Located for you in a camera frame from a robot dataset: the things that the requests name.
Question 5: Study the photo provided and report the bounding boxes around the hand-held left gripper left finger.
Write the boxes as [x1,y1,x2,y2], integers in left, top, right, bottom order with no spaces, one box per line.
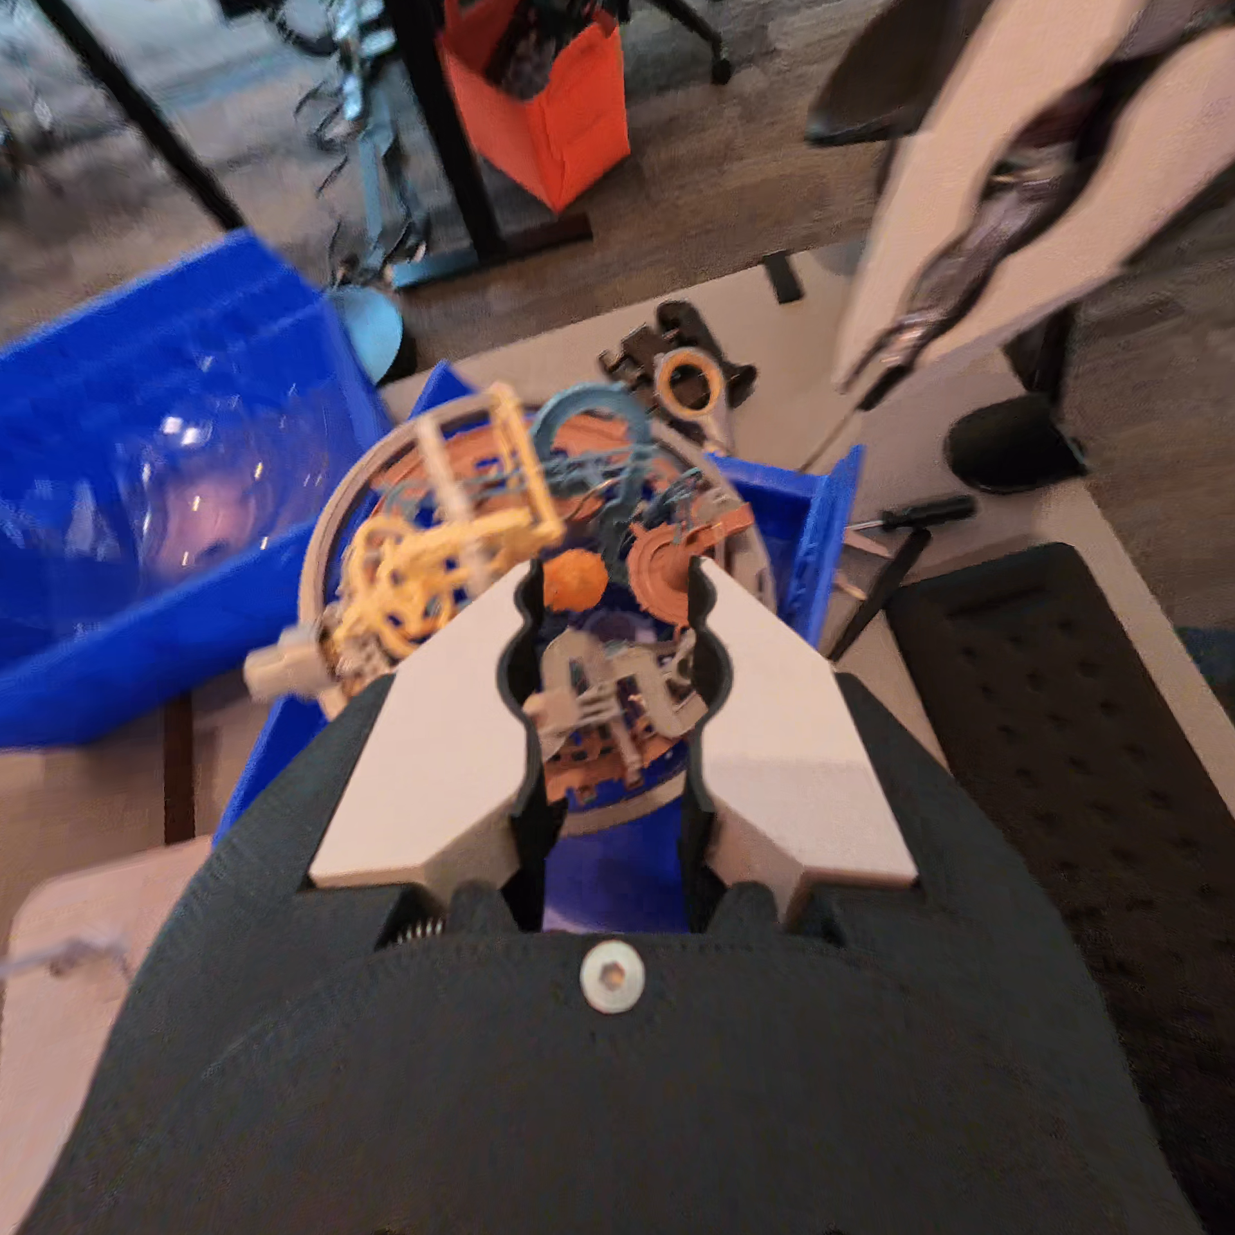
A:
[308,557,571,932]

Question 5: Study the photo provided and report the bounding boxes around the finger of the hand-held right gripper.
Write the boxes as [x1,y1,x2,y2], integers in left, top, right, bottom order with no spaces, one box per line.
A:
[925,22,1235,360]
[833,0,1147,379]

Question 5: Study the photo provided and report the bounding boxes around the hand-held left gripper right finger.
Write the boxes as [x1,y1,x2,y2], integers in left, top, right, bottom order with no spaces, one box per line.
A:
[680,554,921,932]

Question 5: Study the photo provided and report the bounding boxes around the clear handled screwdriver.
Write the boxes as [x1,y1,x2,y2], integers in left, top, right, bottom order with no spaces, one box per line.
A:
[840,76,1112,412]

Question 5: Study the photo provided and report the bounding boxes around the colourful plastic maze ball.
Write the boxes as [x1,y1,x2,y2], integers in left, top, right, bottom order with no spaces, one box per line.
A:
[245,379,780,838]

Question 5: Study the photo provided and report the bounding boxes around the blue plastic bin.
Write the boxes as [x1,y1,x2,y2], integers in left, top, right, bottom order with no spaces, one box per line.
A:
[0,228,395,751]
[211,360,867,934]

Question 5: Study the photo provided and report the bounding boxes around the black tweezers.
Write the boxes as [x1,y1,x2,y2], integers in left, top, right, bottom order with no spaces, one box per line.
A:
[827,526,937,668]

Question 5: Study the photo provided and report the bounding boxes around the black perforated mat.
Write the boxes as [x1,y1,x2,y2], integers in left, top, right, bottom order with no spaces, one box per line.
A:
[884,541,1235,1235]

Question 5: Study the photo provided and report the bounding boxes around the black office chair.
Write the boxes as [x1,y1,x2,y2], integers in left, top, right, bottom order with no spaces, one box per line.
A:
[944,307,1094,497]

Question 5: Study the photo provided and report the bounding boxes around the clear plastic dome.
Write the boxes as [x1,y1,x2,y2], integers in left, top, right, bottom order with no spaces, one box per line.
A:
[95,384,323,601]

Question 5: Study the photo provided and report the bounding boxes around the white metal stand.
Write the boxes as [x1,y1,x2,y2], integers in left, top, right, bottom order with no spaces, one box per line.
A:
[0,832,217,1210]

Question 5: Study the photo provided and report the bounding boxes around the black pole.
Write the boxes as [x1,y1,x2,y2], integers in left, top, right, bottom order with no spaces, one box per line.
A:
[37,0,249,235]

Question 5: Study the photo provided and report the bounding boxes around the black handled screwdriver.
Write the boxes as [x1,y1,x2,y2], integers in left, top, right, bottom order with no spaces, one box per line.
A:
[843,493,980,535]

